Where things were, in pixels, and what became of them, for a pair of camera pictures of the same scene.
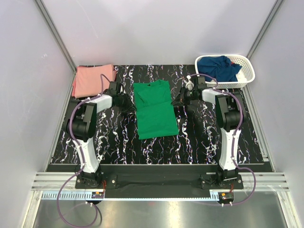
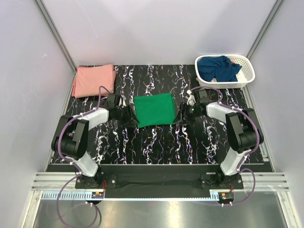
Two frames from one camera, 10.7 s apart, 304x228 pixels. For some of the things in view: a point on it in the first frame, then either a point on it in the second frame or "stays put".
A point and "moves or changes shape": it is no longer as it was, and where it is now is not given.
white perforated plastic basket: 245,74 stays put
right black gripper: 180,99 to 184,107
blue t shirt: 219,67 stays put
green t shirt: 156,114 moves or changes shape
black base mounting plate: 157,179 stays put
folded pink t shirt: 88,80 stays put
